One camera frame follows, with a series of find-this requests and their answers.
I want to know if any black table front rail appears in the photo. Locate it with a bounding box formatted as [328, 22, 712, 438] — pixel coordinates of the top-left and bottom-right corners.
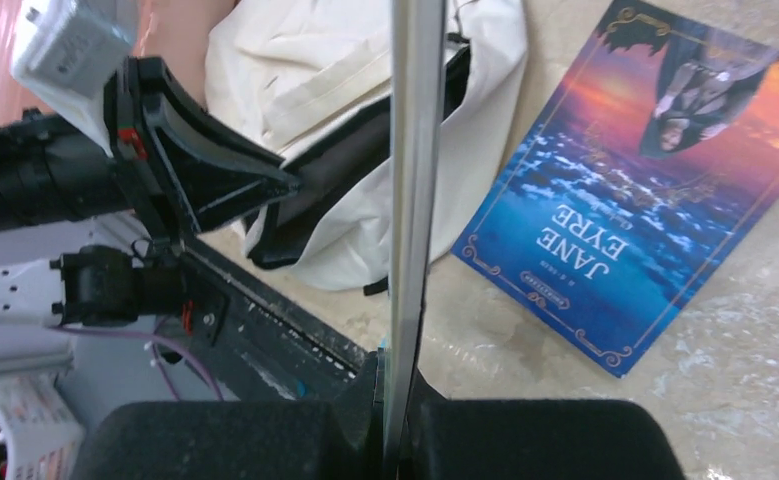
[180, 239, 372, 401]

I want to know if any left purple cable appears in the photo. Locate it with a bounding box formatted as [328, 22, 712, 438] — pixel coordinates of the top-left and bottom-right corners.
[51, 317, 226, 402]

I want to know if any pink plastic storage box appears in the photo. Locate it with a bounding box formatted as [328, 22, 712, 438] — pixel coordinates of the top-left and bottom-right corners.
[0, 0, 237, 125]

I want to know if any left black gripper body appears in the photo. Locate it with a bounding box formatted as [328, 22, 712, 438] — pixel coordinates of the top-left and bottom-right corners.
[51, 56, 205, 253]

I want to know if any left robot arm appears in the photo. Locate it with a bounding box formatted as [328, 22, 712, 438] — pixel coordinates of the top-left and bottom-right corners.
[0, 57, 302, 336]

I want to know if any Jane Eyre blue book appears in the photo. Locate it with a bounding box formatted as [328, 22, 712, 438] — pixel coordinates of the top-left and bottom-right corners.
[453, 1, 779, 377]

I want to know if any beige canvas backpack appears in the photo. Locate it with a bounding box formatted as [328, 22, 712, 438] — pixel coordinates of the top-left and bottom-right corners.
[205, 1, 527, 291]

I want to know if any colourful cartoon picture book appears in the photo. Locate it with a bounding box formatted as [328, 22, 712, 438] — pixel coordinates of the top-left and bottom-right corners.
[381, 1, 447, 479]

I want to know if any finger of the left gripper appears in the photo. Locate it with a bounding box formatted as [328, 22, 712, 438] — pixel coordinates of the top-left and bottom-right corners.
[140, 57, 300, 234]

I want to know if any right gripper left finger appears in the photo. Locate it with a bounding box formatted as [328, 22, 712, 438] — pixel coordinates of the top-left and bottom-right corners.
[71, 352, 384, 479]

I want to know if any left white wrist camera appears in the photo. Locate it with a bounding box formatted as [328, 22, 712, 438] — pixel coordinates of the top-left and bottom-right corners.
[10, 0, 140, 156]

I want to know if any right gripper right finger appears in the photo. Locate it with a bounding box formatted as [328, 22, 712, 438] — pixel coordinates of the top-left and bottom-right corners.
[395, 372, 685, 479]

